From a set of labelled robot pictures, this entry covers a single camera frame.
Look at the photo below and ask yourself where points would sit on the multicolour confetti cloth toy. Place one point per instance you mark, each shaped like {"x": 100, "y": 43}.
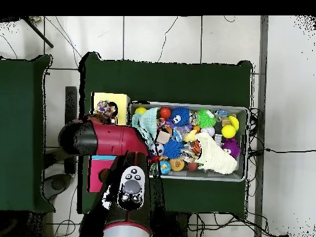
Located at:
{"x": 103, "y": 108}

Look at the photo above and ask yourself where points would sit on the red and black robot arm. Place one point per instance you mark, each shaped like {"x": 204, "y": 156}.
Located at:
{"x": 116, "y": 140}

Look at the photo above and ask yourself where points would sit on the wooden box with three holes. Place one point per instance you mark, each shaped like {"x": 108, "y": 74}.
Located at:
{"x": 122, "y": 101}

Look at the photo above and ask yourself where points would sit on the shallow clear mesh bin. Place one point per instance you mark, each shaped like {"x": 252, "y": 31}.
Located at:
{"x": 212, "y": 177}

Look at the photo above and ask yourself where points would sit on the mint green cloth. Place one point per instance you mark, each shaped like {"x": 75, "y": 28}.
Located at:
{"x": 145, "y": 121}

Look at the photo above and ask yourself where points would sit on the small soccer ball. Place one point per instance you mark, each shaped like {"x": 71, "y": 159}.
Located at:
{"x": 158, "y": 149}

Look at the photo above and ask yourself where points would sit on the orange ball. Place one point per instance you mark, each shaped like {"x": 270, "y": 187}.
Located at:
{"x": 165, "y": 113}

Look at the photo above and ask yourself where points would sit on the blue spiky rubber ball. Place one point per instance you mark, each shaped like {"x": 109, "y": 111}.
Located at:
{"x": 173, "y": 149}

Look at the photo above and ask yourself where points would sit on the yellow ball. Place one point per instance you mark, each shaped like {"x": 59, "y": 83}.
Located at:
{"x": 228, "y": 132}
{"x": 140, "y": 110}

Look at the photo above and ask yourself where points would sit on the globe print ball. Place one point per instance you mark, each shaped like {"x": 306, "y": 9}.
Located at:
{"x": 165, "y": 167}

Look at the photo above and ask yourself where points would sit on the green fuzzy toy with eyes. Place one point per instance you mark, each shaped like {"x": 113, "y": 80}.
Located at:
{"x": 206, "y": 118}

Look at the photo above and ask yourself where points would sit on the dark green table cloth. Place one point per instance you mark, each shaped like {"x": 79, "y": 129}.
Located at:
{"x": 163, "y": 79}
{"x": 22, "y": 123}

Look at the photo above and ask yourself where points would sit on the cream knitted cloth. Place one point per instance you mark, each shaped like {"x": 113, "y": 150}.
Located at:
{"x": 215, "y": 157}

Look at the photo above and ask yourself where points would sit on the purple spiky toy with eyes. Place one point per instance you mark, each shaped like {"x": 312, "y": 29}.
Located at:
{"x": 232, "y": 147}

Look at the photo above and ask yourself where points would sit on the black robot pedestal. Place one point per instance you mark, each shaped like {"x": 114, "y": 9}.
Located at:
{"x": 175, "y": 226}

